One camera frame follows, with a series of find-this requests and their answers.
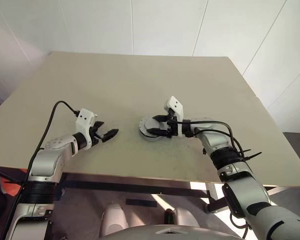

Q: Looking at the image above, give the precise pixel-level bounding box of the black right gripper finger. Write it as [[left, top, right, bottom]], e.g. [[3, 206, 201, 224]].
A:
[[146, 127, 170, 138], [151, 114, 170, 123]]

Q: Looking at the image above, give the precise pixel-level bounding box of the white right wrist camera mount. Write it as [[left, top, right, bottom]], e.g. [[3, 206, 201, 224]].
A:
[[164, 95, 185, 137]]

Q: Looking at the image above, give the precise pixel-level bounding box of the orange plastic object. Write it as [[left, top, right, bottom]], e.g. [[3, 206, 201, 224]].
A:
[[1, 167, 28, 196]]

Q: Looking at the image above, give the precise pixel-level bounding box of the dark metal table frame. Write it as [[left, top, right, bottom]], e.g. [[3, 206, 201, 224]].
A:
[[62, 173, 285, 213]]

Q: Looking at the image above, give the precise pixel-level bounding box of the silver metal connector part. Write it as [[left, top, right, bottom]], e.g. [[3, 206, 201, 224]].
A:
[[138, 117, 148, 132]]

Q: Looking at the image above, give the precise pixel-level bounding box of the black floor strip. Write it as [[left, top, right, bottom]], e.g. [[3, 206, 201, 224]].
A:
[[126, 198, 158, 208]]

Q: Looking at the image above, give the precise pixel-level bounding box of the grey rounded shape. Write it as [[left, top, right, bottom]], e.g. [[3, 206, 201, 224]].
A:
[[101, 203, 130, 236]]

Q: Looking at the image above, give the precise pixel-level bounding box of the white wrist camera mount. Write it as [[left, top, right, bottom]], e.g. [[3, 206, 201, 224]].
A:
[[164, 95, 185, 137], [74, 108, 99, 150]]

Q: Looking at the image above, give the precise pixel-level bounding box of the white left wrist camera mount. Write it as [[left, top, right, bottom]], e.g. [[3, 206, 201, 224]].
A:
[[74, 108, 99, 150]]

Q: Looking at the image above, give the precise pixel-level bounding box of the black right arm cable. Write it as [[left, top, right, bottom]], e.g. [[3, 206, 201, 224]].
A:
[[181, 119, 246, 161]]

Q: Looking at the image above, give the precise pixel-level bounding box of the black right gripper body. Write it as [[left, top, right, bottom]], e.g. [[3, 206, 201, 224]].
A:
[[164, 111, 179, 139]]

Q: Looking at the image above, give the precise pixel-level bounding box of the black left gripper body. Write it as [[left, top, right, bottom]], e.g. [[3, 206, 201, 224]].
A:
[[89, 124, 104, 147]]

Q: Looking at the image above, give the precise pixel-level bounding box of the grey robot torso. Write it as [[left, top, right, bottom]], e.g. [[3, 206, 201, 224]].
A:
[[99, 223, 241, 240]]

